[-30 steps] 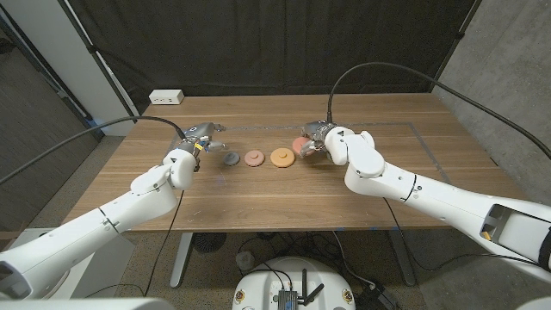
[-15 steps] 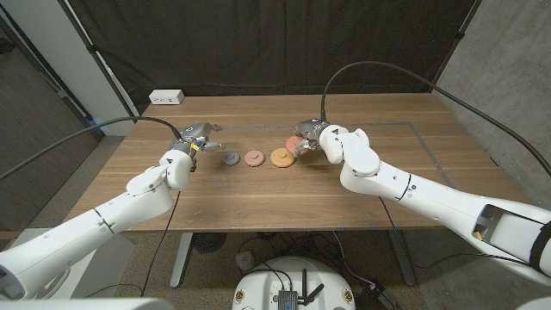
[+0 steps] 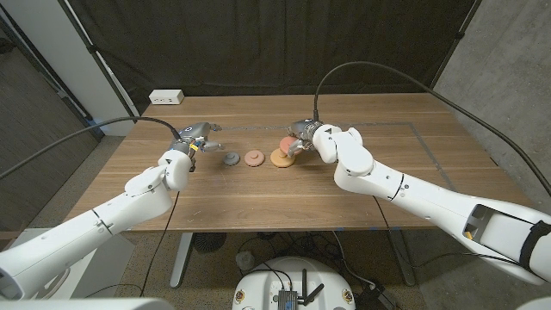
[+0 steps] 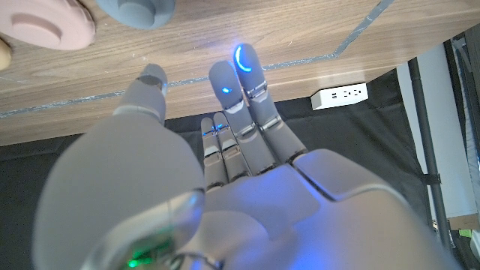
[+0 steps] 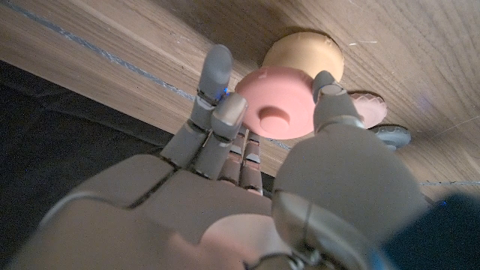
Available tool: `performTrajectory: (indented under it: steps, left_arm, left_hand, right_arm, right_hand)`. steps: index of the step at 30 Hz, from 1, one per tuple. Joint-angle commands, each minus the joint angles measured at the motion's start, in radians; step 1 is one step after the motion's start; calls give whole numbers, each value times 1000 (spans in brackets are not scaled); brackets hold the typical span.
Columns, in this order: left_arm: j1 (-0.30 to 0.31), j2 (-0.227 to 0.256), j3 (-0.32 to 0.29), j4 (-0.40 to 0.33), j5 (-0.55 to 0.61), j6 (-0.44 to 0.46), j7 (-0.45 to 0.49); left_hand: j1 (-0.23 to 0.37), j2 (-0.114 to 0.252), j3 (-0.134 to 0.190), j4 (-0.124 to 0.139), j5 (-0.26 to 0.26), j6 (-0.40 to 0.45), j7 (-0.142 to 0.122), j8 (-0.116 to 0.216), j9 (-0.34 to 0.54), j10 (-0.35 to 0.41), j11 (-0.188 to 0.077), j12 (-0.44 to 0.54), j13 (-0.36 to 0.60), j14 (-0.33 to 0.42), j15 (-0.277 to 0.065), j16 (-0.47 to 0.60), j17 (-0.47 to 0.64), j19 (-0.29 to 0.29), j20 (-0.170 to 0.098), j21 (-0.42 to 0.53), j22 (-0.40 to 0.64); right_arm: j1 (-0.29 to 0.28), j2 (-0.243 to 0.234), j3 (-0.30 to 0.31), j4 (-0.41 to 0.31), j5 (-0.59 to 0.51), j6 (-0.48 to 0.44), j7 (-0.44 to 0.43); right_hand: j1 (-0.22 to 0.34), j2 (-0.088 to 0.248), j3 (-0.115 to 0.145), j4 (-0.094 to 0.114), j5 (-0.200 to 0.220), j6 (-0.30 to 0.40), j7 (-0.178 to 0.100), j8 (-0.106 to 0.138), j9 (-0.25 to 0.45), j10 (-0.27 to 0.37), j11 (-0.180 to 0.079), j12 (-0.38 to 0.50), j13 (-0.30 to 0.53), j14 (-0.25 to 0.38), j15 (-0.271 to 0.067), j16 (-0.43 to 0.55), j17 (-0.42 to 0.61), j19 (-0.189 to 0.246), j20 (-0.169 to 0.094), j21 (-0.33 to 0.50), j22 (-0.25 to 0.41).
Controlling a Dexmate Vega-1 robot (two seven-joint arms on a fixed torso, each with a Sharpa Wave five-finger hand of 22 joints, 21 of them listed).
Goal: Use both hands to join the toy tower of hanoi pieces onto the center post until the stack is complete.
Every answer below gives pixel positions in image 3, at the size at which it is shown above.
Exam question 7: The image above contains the thin black left arm wire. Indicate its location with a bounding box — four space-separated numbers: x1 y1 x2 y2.
139 190 181 298

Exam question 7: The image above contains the black backdrop curtain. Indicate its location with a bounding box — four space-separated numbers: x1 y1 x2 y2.
64 0 482 116

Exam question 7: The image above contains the black floor cable bundle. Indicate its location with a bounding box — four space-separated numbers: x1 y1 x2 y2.
238 231 345 270

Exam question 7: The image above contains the thin black right arm wire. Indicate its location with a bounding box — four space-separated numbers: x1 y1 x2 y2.
372 196 520 270

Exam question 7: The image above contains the white floor cable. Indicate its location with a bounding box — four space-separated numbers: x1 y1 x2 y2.
331 231 378 288

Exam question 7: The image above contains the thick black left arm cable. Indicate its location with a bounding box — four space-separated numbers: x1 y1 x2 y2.
0 115 183 180

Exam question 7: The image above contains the thin black arm wire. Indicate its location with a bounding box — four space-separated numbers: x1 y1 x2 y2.
139 190 181 298
372 196 520 270

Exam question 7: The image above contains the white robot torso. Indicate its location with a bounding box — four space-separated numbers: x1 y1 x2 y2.
231 256 357 310

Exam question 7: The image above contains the white power strip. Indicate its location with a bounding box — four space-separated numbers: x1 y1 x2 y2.
148 89 185 106

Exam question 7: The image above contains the grey table leg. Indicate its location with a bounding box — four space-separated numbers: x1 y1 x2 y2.
387 229 417 288

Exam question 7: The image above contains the white left robot shoulder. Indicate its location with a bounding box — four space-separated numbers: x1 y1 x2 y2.
0 297 176 310

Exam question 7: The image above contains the black power adapter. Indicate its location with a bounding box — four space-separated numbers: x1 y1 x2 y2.
353 282 399 310

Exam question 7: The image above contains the black backdrop stand pole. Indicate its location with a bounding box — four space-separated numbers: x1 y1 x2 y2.
428 0 483 94
57 0 141 124

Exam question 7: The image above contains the large orange disc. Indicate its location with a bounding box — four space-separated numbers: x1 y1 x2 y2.
269 148 297 169

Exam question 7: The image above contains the coral red disc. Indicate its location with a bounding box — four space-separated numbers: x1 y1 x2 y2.
278 135 304 157

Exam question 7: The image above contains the silver router with antennas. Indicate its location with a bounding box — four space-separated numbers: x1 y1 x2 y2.
277 268 326 310

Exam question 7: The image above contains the white table leg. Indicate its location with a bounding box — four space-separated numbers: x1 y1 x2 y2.
170 232 195 288

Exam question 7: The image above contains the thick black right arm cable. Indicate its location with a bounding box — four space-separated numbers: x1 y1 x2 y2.
313 60 551 197

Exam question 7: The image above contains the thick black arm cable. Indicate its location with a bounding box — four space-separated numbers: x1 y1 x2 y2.
313 60 551 197
0 115 183 180

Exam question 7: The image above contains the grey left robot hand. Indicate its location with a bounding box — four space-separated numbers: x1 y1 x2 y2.
174 121 226 158

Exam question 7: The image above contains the dusty pink disc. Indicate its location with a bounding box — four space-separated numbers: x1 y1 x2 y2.
244 149 266 168

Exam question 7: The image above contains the grey round floor object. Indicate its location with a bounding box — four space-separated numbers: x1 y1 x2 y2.
235 251 256 271

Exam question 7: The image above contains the black floor fan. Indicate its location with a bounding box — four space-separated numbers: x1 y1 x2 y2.
192 232 228 255

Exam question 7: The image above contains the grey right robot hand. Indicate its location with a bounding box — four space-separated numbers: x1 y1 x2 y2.
286 119 324 158

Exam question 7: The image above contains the white right robot shoulder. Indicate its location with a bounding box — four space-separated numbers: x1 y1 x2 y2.
514 295 551 310

